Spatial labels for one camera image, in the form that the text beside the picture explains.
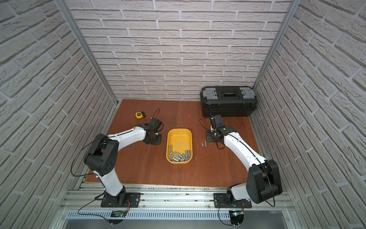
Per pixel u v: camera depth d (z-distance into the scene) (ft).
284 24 2.47
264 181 1.37
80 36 2.62
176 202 2.41
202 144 3.10
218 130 2.01
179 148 3.03
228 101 3.22
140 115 3.57
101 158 1.57
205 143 3.11
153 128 2.46
